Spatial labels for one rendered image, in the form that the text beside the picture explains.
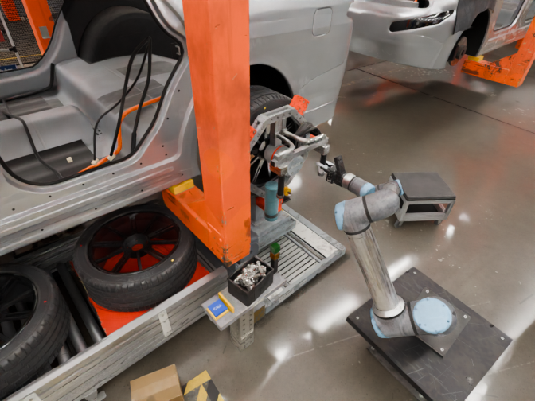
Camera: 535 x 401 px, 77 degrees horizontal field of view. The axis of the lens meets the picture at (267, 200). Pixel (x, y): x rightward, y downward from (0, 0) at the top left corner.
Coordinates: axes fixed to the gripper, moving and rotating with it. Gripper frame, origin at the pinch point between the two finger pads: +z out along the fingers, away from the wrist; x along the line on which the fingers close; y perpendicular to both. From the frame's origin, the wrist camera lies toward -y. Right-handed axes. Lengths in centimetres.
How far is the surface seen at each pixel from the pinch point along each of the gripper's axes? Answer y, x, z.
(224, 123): -50, -73, -8
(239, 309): 38, -84, -28
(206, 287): 48, -85, 0
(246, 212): 0, -63, -8
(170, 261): 32, -96, 16
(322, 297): 83, -20, -33
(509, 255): 83, 120, -101
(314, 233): 75, 15, 7
